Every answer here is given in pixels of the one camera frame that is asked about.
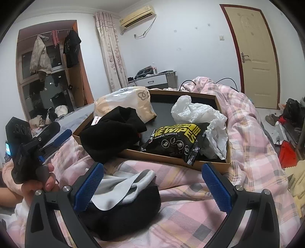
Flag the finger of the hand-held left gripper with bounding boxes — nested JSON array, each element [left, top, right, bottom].
[[33, 122, 61, 149], [41, 129, 73, 153]]

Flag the white cloth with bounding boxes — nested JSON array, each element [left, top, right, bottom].
[[14, 203, 32, 228]]

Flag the cream door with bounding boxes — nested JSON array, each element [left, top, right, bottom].
[[219, 4, 281, 110]]

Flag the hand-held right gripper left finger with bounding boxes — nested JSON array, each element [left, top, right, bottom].
[[25, 162, 105, 248]]

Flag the beige tissue pack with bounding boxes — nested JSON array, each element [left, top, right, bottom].
[[93, 86, 157, 123]]

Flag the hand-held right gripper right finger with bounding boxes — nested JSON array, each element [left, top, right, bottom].
[[201, 162, 280, 248]]

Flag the black hanging shirt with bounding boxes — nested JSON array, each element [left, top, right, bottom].
[[63, 30, 82, 69]]

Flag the grey black sock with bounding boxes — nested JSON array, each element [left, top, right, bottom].
[[79, 169, 162, 242]]

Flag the pink plaid blanket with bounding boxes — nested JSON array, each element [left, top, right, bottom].
[[2, 76, 302, 248]]

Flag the person's left forearm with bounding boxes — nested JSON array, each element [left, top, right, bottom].
[[0, 188, 23, 208]]

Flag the yellow cloth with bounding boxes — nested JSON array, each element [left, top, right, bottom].
[[285, 162, 305, 211]]

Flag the white desk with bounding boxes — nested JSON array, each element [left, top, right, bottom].
[[127, 71, 178, 90]]

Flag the brown shoes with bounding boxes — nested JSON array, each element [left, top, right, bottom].
[[265, 114, 280, 126]]

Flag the shallow cardboard box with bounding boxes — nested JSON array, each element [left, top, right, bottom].
[[72, 88, 231, 172]]

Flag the dark suitcase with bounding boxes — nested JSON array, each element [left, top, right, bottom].
[[284, 124, 305, 161]]

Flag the black yellow wipes pack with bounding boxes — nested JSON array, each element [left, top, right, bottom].
[[139, 122, 210, 166]]

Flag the floral beige curtain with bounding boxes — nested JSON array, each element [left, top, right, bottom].
[[93, 10, 129, 92]]

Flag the black bag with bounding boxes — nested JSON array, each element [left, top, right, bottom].
[[284, 98, 305, 127]]

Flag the red bag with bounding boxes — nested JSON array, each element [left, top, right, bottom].
[[277, 140, 299, 169]]

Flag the wall air conditioner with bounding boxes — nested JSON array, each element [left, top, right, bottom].
[[120, 5, 157, 29]]

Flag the black cloth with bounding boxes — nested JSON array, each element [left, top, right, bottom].
[[79, 106, 148, 164]]

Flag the pile of clothes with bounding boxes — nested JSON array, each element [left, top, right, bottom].
[[30, 105, 70, 130]]

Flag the white plastic bag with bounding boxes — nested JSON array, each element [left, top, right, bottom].
[[171, 95, 229, 161]]

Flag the black cable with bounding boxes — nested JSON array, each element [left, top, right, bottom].
[[178, 77, 240, 93]]

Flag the beige hanging jacket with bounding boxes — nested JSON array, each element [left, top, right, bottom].
[[29, 34, 52, 82]]

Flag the person's left hand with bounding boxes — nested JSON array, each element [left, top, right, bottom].
[[21, 164, 59, 207]]

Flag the air conditioner hose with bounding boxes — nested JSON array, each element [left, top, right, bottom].
[[120, 14, 158, 39]]

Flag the black device on desk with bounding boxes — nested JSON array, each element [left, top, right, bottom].
[[134, 65, 155, 78]]

